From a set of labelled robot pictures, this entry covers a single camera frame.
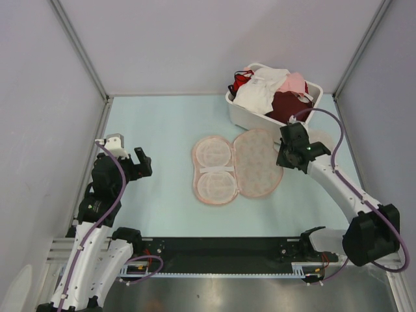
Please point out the maroon garment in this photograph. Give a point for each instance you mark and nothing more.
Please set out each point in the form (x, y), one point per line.
(285, 105)

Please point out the right vertical aluminium post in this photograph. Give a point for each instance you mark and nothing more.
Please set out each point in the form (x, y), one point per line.
(362, 46)

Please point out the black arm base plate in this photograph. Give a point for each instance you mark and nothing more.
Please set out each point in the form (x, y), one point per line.
(232, 255)

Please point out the round white mesh laundry bag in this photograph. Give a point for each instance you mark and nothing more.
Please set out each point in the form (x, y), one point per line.
(323, 137)

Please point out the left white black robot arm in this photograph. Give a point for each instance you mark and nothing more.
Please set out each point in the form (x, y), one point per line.
(98, 251)

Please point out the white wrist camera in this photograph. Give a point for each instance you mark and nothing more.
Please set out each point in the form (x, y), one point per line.
(113, 144)
(292, 120)

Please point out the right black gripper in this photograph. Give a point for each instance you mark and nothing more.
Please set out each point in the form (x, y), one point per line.
(280, 160)

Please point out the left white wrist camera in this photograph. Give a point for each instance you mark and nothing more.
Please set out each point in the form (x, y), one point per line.
(113, 144)

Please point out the vertical aluminium post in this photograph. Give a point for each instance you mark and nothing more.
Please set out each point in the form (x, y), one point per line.
(69, 30)
(362, 46)

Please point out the aluminium frame rail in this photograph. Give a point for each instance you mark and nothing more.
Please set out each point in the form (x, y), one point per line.
(149, 265)

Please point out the white bra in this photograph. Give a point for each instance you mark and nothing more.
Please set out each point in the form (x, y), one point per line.
(257, 94)

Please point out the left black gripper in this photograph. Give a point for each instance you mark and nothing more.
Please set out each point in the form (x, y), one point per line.
(139, 169)

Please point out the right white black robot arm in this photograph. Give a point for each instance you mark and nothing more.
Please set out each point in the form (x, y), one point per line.
(372, 227)

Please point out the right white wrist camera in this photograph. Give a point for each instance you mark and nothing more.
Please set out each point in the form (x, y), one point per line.
(292, 120)

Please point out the pink bra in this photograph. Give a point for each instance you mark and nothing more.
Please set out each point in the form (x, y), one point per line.
(294, 83)

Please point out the peach floral mesh laundry bag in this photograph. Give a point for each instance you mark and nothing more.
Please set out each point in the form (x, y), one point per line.
(246, 166)

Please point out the left vertical aluminium post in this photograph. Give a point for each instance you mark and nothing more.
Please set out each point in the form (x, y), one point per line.
(69, 30)

